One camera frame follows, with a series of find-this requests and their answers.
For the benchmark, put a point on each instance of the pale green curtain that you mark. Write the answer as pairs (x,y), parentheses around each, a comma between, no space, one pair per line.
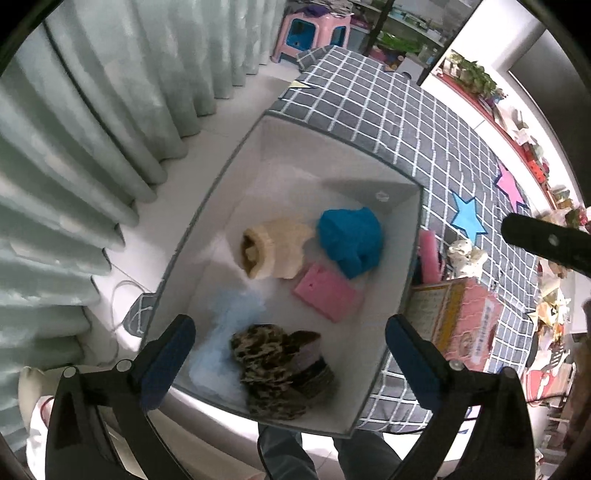
(95,95)

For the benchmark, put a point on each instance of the leopard print fuzzy hat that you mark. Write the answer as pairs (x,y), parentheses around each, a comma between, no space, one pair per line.
(261,350)

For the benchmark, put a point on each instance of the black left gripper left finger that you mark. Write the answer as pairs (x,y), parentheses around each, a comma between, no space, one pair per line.
(77,443)

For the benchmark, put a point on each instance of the pink cardboard snack box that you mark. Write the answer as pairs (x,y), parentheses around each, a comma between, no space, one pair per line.
(460,317)

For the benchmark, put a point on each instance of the cream knit hat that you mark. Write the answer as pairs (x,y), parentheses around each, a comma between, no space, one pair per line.
(274,249)

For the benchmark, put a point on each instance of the white red bag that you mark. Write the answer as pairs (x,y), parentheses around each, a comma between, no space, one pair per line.
(36,391)

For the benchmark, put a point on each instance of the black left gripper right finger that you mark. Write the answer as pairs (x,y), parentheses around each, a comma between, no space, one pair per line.
(501,445)

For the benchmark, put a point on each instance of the grey checkered star rug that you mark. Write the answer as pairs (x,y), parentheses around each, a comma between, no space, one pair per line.
(353,136)

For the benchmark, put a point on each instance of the blue knit hat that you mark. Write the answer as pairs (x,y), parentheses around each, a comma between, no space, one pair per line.
(353,239)

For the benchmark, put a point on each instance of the white fabric storage box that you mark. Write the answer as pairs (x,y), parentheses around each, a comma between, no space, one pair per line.
(284,169)

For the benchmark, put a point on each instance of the pink sponge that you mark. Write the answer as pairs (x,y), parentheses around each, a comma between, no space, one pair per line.
(328,292)
(432,268)

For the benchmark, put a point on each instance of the pink plastic stool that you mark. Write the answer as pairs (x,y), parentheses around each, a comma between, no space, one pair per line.
(299,33)

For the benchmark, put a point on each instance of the white polka dot cloth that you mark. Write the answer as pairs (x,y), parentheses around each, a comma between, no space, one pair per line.
(466,259)

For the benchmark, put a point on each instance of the light blue fluffy cloth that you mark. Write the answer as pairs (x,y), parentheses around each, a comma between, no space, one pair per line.
(212,369)

